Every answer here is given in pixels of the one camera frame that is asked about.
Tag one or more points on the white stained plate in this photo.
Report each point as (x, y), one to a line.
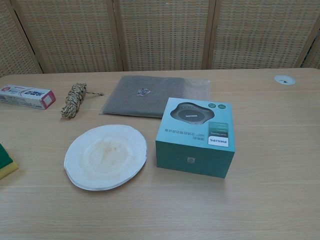
(105, 157)

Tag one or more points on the teal Philips speaker box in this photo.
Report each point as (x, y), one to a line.
(195, 140)

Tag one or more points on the woven bamboo folding screen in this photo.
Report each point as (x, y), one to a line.
(160, 35)

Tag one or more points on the grey cloth in plastic bag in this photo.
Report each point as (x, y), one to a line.
(130, 102)

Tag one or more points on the green yellow sponge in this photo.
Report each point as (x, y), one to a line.
(5, 160)

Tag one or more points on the white red toothpaste box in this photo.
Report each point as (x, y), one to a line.
(22, 96)

